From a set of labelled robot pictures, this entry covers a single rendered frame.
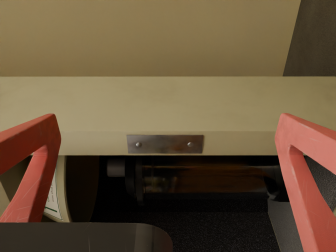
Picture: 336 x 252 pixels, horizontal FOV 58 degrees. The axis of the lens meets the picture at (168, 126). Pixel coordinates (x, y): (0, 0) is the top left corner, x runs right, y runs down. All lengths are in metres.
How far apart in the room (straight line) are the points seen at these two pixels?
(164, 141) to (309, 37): 0.41
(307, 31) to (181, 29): 0.25
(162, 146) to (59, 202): 0.16
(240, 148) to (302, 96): 0.10
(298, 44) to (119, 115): 0.45
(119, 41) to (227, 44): 0.24
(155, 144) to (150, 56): 0.44
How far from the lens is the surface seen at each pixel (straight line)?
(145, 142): 0.28
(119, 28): 0.69
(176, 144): 0.28
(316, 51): 0.60
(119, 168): 0.44
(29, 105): 0.34
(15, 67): 0.80
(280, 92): 0.36
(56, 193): 0.39
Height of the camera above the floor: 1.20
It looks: level
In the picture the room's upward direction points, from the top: 90 degrees counter-clockwise
